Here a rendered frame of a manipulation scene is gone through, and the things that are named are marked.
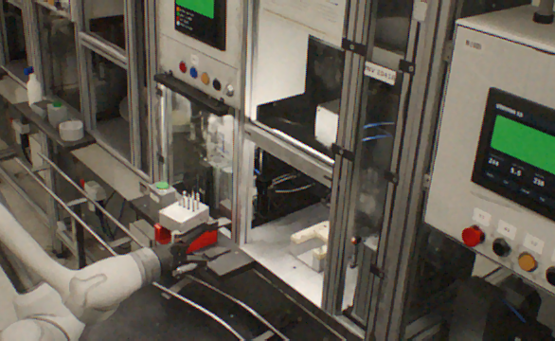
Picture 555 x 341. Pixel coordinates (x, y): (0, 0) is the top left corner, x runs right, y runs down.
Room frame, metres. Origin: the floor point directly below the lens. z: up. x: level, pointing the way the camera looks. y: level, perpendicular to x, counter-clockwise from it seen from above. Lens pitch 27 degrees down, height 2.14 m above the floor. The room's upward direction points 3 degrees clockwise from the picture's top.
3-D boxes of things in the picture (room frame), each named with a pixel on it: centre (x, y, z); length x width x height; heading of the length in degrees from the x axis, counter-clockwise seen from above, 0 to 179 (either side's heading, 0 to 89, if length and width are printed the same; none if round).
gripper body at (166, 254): (1.45, 0.25, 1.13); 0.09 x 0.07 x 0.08; 131
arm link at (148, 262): (1.40, 0.31, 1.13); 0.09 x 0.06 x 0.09; 41
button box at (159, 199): (1.98, 0.36, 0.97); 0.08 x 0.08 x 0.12; 41
